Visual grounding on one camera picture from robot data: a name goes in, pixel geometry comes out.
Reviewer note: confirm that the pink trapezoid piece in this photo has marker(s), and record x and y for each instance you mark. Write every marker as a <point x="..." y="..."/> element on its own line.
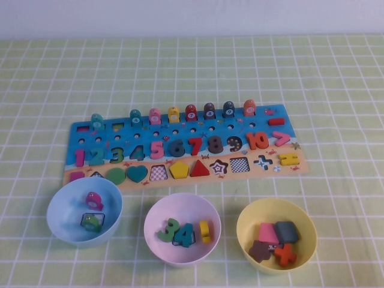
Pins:
<point x="268" y="232"/>

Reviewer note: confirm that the pink fish piece five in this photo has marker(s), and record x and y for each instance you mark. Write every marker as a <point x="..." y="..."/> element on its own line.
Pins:
<point x="154" y="117"/>

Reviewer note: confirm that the pink greater-than sign piece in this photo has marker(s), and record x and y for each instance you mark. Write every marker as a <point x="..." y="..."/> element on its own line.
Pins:
<point x="284" y="139"/>

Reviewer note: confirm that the orange number ten piece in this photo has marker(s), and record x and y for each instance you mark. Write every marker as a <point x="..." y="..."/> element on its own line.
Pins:
<point x="251" y="141"/>

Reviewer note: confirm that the yellow fish piece six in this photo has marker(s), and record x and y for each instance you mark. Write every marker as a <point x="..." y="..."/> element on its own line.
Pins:
<point x="173" y="115"/>

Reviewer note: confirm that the pink number five piece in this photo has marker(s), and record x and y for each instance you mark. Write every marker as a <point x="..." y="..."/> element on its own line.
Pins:
<point x="156" y="149"/>

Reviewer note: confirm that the orange cross sign piece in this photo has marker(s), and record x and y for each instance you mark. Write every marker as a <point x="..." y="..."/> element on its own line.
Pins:
<point x="285" y="255"/>

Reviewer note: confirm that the red minus sign piece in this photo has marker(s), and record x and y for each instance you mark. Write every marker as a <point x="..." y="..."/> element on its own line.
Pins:
<point x="276" y="121"/>

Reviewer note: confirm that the magenta fish piece one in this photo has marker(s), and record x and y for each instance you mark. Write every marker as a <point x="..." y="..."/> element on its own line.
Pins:
<point x="93" y="201"/>

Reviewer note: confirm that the teal fish piece two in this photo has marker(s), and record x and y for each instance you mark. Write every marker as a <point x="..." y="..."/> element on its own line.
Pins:
<point x="97" y="123"/>

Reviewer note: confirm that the red number seven piece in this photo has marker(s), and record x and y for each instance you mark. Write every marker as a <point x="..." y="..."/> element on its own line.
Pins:
<point x="195" y="141"/>

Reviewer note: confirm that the dark grey square piece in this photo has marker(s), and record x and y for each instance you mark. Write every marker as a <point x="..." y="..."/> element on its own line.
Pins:
<point x="287" y="232"/>

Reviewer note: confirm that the orange fish piece ten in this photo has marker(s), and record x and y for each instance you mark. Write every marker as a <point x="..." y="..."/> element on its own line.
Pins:
<point x="249" y="109"/>

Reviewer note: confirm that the green circle piece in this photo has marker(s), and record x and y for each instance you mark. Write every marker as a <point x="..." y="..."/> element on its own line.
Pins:
<point x="116" y="175"/>

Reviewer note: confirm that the teal heart piece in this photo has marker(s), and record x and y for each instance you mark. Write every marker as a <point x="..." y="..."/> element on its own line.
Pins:
<point x="137" y="173"/>

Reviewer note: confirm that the paper label under shapes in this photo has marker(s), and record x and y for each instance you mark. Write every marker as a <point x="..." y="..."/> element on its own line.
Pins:
<point x="273" y="246"/>

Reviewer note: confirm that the brown star piece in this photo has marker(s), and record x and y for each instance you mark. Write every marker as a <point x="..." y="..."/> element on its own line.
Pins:
<point x="259" y="251"/>

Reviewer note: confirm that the green checked tablecloth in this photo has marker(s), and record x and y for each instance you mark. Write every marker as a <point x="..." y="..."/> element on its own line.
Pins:
<point x="192" y="75"/>

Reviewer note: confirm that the yellow block symbol piece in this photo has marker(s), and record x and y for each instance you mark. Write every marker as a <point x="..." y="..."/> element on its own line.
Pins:
<point x="204" y="231"/>

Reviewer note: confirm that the red fish piece seven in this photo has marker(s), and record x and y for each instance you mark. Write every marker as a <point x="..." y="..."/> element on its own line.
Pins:
<point x="191" y="114"/>

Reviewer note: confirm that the teal number four piece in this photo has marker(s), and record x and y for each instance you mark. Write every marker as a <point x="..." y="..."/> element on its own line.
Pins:
<point x="186" y="235"/>

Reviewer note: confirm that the brown fish piece eight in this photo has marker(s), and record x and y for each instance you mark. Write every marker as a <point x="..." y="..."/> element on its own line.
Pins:
<point x="209" y="112"/>

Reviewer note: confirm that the green number three piece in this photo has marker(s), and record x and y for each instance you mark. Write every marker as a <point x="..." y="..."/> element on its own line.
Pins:
<point x="171" y="230"/>

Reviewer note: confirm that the pink plastic bowl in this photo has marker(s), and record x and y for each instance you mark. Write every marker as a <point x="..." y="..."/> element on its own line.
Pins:
<point x="180" y="210"/>

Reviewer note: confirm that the dark grey fish piece nine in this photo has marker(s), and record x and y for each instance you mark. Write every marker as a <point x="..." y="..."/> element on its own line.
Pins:
<point x="229" y="111"/>

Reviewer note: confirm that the yellow pentagon piece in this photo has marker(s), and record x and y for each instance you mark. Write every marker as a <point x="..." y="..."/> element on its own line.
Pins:
<point x="179" y="171"/>

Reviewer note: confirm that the teal number two piece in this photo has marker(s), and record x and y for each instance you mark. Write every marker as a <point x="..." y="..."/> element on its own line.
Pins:
<point x="97" y="163"/>

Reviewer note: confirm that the red triangle piece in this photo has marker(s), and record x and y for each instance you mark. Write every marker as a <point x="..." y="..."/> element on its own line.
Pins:
<point x="200" y="171"/>

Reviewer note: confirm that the yellow plastic bowl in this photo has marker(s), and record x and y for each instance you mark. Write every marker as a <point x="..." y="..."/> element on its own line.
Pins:
<point x="270" y="213"/>

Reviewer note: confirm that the magenta rectangle piece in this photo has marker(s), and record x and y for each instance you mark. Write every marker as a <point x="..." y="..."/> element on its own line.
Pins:
<point x="76" y="176"/>

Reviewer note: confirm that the brown number eight piece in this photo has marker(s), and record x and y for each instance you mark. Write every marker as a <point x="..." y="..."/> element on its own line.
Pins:
<point x="214" y="144"/>

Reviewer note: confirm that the yellow equals sign piece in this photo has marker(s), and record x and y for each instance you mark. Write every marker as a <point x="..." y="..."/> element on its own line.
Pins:
<point x="288" y="156"/>

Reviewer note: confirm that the dark grey number six piece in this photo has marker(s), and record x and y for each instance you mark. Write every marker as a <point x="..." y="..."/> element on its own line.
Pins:
<point x="175" y="151"/>

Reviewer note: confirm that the teal fish piece four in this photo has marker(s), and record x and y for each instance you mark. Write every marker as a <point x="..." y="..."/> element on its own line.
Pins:
<point x="135" y="119"/>

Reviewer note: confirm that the green fish piece three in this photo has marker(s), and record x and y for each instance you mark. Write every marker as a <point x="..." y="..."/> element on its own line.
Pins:
<point x="90" y="224"/>

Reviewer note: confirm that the light blue plastic bowl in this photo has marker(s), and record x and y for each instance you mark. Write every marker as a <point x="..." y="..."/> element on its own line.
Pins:
<point x="69" y="195"/>

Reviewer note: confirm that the blue wooden puzzle board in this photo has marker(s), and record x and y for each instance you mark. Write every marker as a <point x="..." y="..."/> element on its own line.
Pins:
<point x="258" y="126"/>

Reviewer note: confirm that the magenta number one piece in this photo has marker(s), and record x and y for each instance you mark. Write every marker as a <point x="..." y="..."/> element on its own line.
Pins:
<point x="79" y="158"/>

